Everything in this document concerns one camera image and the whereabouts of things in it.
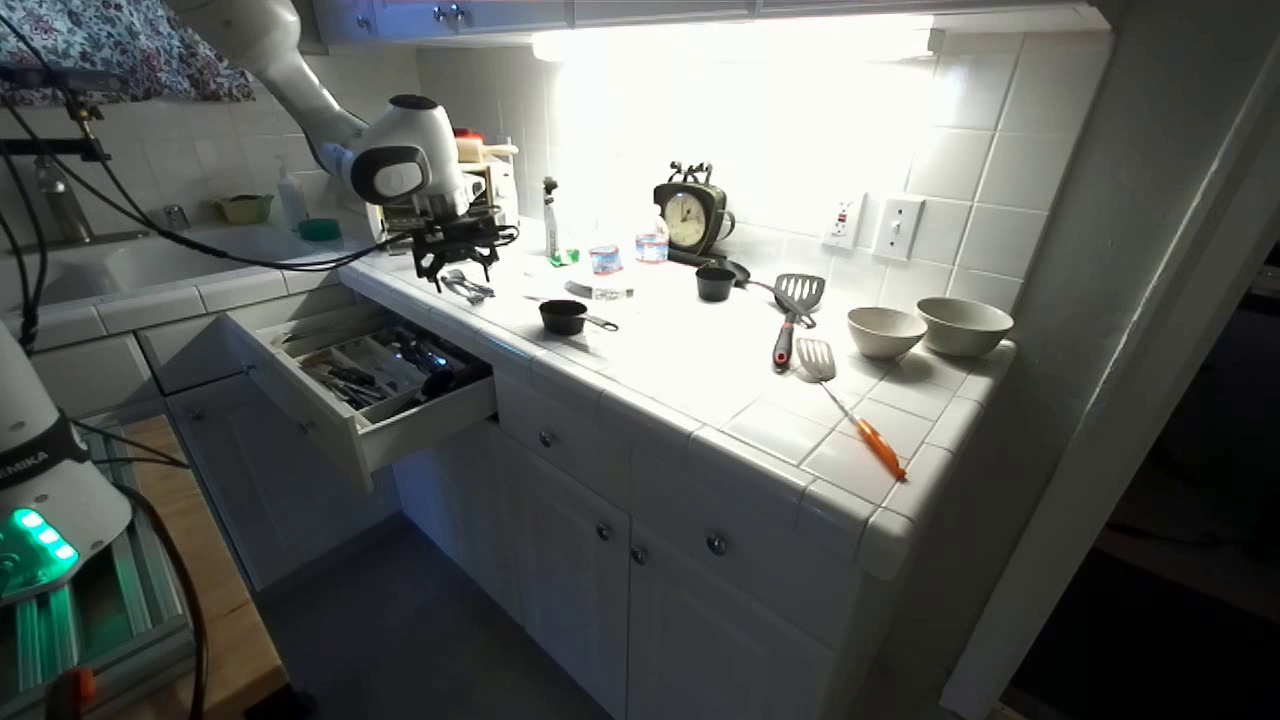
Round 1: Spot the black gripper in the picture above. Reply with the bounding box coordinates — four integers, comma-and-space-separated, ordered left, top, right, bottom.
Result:
409, 207, 517, 286

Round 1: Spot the tall white dispenser bottle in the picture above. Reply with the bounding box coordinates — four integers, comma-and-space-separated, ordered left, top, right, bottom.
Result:
536, 173, 566, 266

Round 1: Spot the small black cup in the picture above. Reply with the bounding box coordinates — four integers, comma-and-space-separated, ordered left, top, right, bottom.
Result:
536, 295, 592, 341
691, 259, 741, 305

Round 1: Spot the white cutlery organizer tray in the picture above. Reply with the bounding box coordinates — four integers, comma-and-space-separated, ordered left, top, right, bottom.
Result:
285, 322, 464, 421

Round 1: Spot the white open drawer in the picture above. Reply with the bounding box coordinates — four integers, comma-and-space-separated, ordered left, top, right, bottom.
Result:
222, 295, 499, 493

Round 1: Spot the clear water bottle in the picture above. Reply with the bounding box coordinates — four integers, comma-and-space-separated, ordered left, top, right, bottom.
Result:
631, 220, 671, 266

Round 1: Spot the small yellow bowl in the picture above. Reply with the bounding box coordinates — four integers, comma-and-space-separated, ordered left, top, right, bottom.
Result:
217, 192, 275, 228

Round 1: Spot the dark ornate table clock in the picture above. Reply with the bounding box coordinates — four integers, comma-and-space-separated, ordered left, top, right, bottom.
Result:
654, 161, 738, 266

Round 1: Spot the white upper cabinet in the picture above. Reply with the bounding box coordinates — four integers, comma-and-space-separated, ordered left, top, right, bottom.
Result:
311, 0, 1113, 44

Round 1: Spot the under cabinet light strip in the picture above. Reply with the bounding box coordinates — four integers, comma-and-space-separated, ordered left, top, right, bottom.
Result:
529, 11, 935, 69

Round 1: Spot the white oval utensil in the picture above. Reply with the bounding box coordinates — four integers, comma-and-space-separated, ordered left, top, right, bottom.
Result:
791, 331, 841, 388

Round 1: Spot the white sink basin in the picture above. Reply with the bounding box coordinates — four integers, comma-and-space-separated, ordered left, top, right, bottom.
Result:
0, 236, 166, 312

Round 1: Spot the metal sink faucet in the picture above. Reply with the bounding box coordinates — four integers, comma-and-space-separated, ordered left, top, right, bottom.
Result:
34, 151, 91, 253

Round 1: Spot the floral patterned curtain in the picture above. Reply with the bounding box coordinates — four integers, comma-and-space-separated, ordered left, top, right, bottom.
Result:
0, 0, 258, 107

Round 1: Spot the black horizontal bar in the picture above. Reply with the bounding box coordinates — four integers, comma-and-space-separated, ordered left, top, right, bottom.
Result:
0, 136, 113, 167

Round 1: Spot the small beige ceramic bowl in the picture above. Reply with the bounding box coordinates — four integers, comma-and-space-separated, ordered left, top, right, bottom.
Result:
845, 305, 933, 364

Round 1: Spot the white base cabinet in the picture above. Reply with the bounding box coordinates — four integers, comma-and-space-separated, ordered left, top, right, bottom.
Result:
171, 312, 892, 720

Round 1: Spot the teal slatted cart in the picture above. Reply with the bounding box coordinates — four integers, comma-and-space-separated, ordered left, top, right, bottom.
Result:
0, 514, 193, 701

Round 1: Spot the white device green light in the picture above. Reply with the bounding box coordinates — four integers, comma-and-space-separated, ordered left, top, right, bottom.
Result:
0, 322, 135, 617

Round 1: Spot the large beige ceramic bowl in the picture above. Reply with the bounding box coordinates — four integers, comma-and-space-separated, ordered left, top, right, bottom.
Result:
912, 291, 1016, 359

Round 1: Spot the red round knob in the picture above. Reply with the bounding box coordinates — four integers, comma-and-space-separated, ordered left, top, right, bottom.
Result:
43, 663, 102, 720

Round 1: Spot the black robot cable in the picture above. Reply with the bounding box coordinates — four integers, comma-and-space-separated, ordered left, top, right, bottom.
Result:
0, 11, 431, 275

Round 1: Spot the slotted spatula red handle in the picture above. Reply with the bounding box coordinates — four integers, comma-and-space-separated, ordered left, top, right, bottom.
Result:
770, 266, 829, 380

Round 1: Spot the white wall switch plate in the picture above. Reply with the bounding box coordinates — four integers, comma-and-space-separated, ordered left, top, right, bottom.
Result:
822, 192, 873, 257

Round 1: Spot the white wall outlet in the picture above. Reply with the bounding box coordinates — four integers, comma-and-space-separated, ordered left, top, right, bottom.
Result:
873, 192, 928, 266

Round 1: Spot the black floor cable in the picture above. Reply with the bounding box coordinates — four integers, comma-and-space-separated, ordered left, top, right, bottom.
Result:
73, 417, 211, 720

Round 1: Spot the orange handled tool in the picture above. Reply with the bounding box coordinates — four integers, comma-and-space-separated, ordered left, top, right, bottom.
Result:
822, 382, 912, 487

